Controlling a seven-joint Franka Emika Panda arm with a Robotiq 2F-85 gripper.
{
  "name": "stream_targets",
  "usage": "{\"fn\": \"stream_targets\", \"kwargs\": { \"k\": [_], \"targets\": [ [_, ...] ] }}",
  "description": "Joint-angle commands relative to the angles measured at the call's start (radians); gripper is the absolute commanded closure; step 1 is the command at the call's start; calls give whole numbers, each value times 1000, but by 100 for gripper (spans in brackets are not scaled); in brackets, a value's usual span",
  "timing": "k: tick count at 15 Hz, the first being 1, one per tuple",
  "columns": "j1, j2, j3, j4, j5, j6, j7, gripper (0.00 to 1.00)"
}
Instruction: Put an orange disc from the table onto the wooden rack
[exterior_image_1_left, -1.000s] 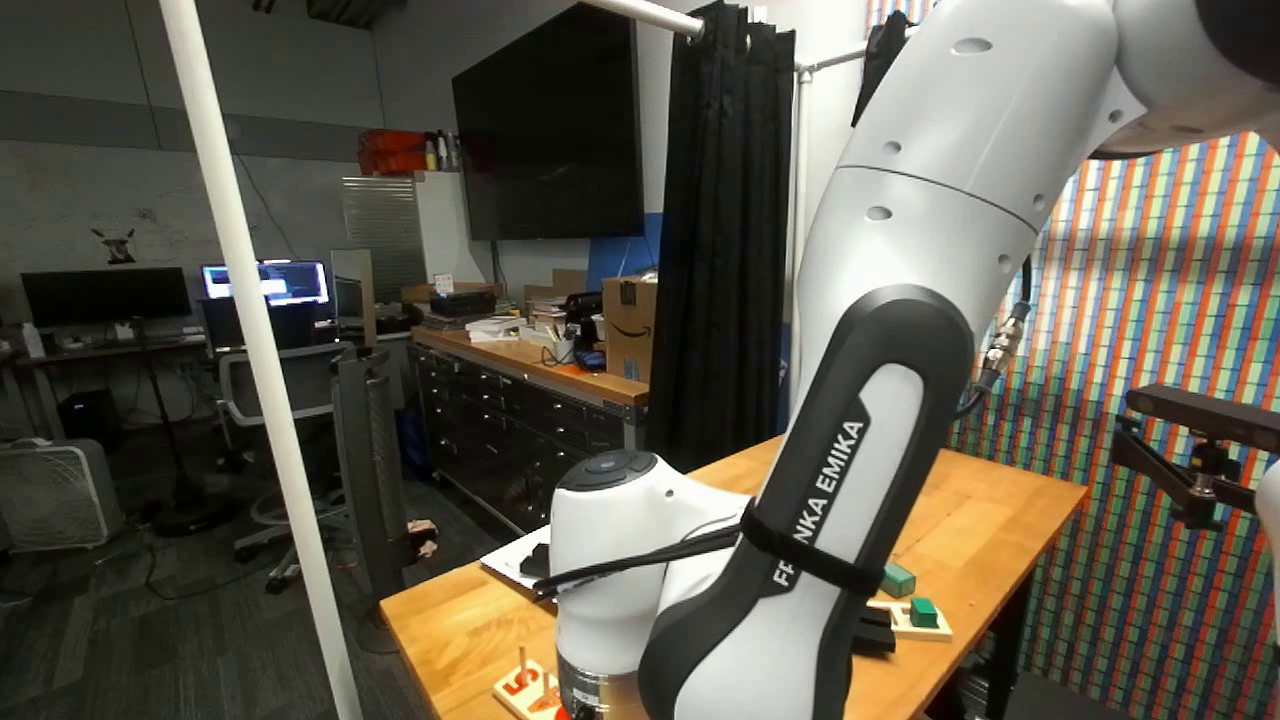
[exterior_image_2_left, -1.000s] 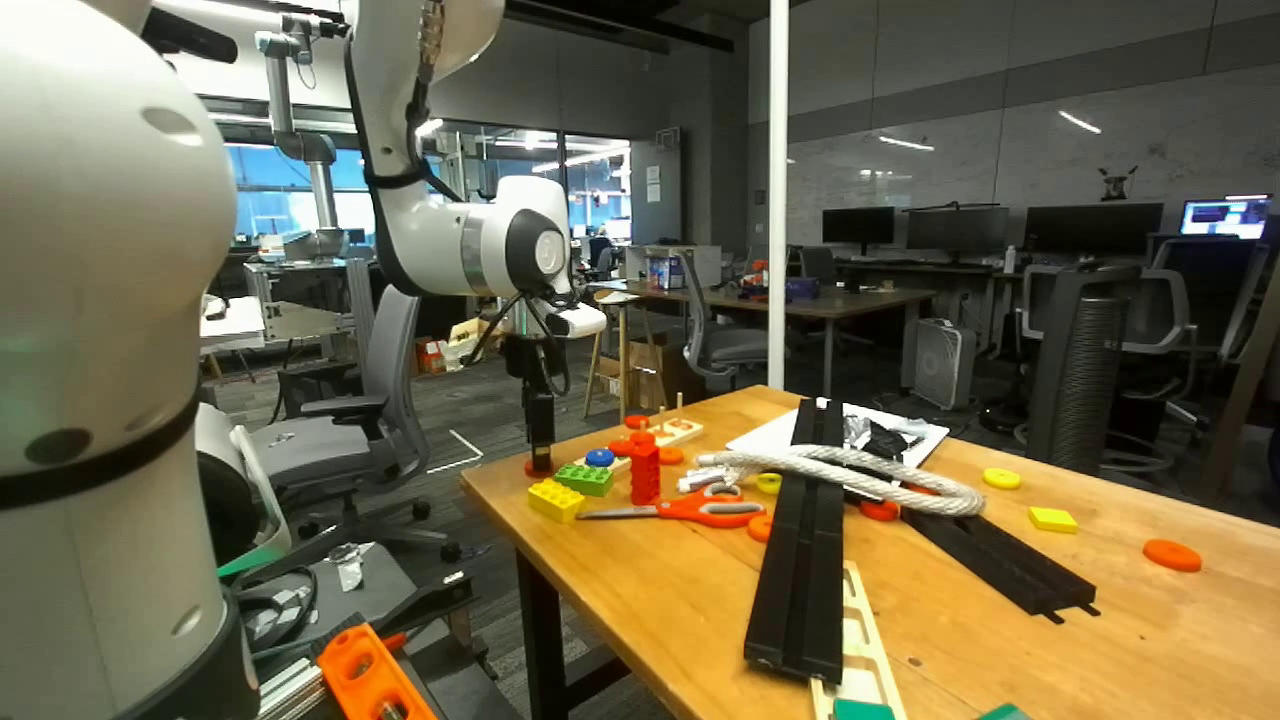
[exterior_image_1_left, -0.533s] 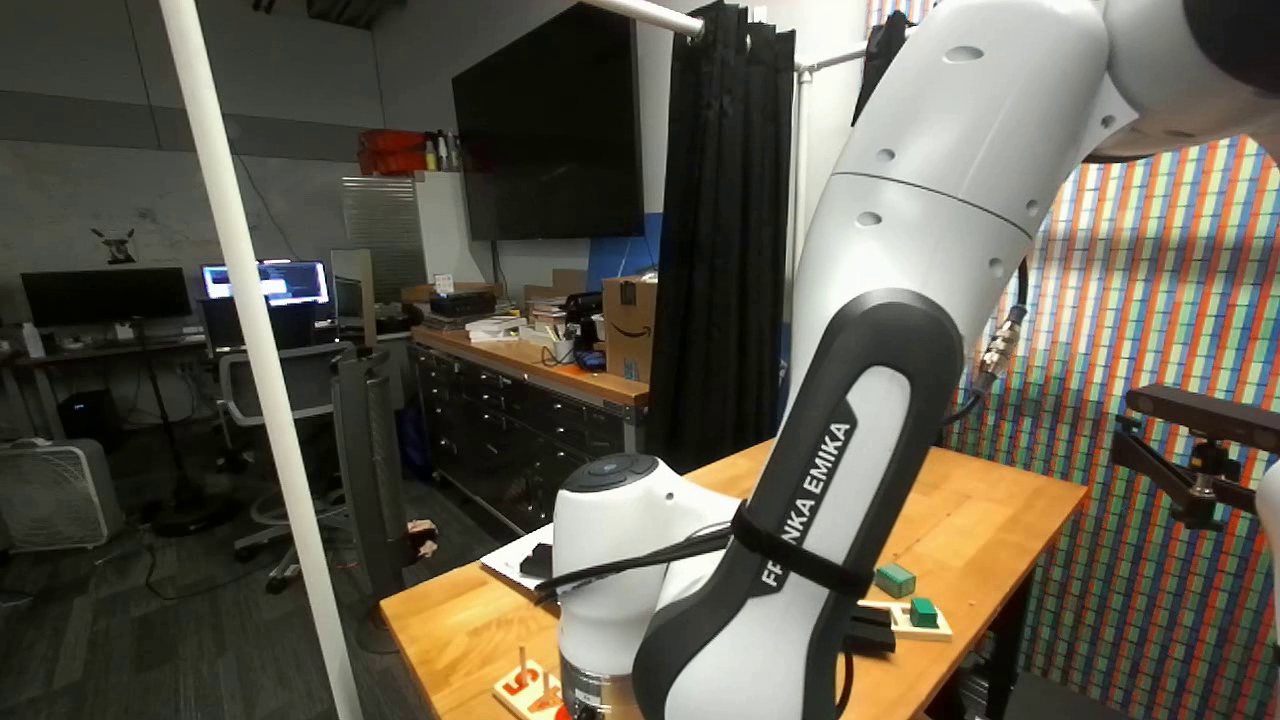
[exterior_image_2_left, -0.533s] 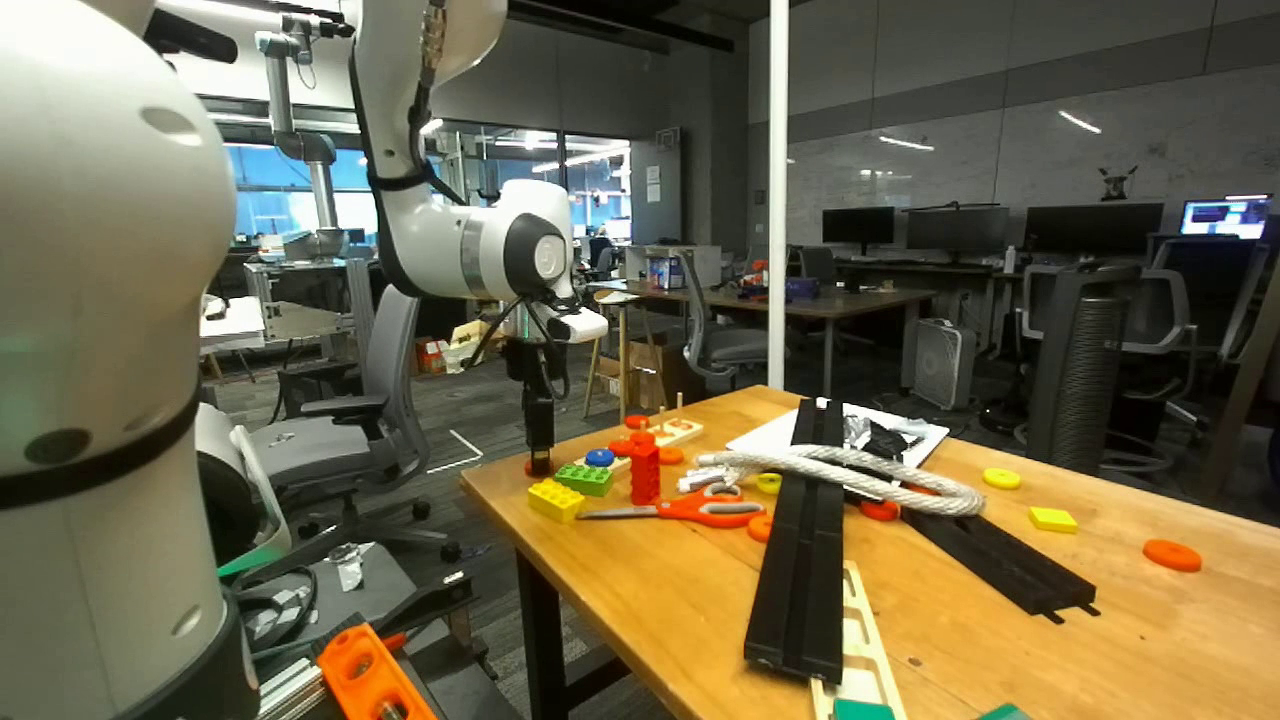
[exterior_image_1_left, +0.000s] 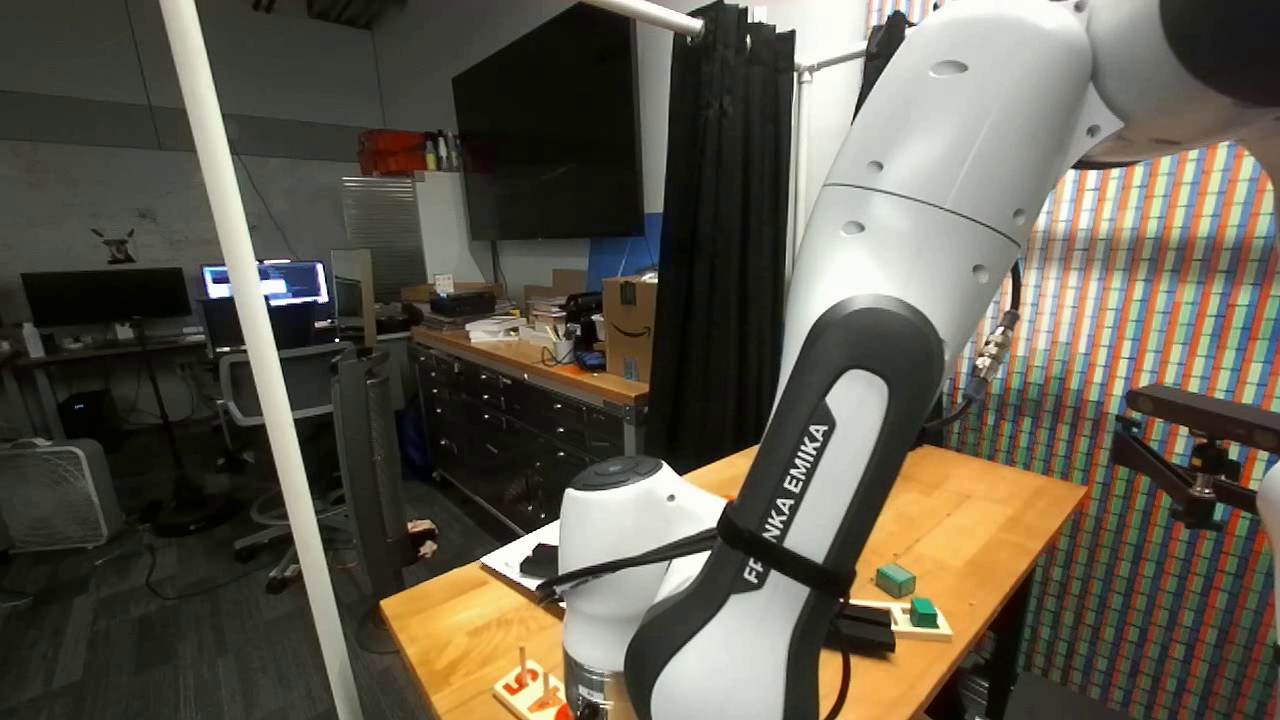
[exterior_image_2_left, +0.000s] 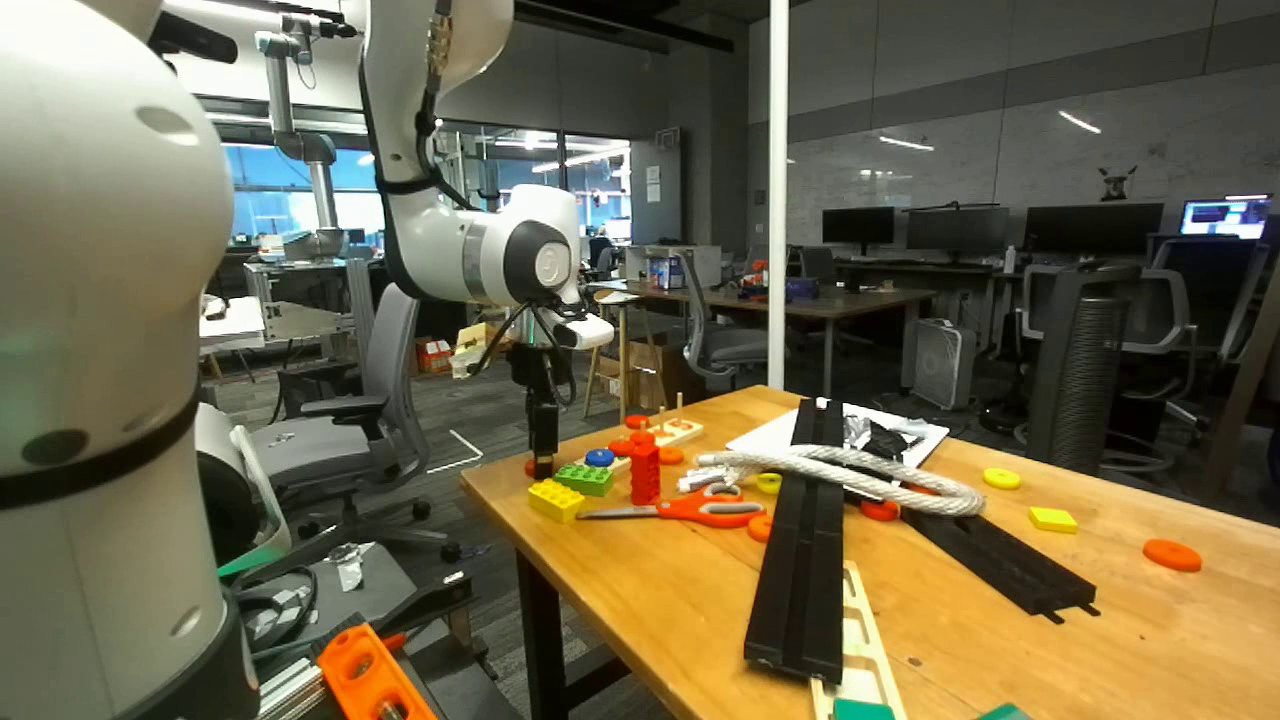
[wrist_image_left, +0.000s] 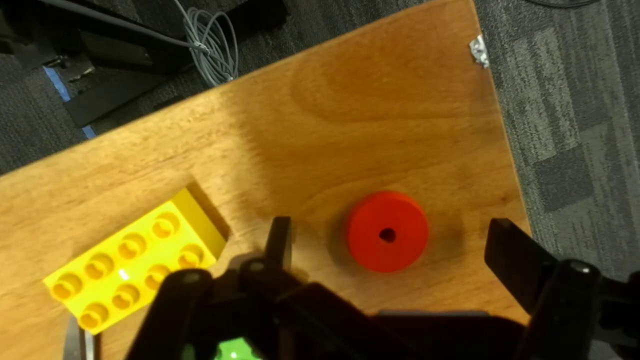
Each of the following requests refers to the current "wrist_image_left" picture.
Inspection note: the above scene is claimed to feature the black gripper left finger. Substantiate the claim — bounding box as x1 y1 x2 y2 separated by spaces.
126 214 315 360

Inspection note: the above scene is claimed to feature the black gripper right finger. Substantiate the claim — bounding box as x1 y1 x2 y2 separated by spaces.
483 216 606 360

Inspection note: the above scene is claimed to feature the orange disc with centre hole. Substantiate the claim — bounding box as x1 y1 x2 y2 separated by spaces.
344 189 430 275

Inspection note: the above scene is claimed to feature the green toy brick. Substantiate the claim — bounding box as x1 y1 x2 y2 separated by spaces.
214 336 266 360

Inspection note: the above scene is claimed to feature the yellow toy brick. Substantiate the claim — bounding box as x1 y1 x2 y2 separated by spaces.
41 181 231 336

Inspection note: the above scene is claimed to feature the white crumpled scrap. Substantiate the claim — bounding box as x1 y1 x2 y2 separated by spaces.
467 34 491 69

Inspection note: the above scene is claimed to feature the blue tape strip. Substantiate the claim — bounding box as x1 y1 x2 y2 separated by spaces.
39 64 97 139

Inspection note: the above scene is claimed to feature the grey coiled cable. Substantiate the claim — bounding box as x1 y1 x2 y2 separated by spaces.
174 0 239 88

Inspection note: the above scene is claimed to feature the black cable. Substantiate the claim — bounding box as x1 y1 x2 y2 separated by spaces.
38 0 201 52

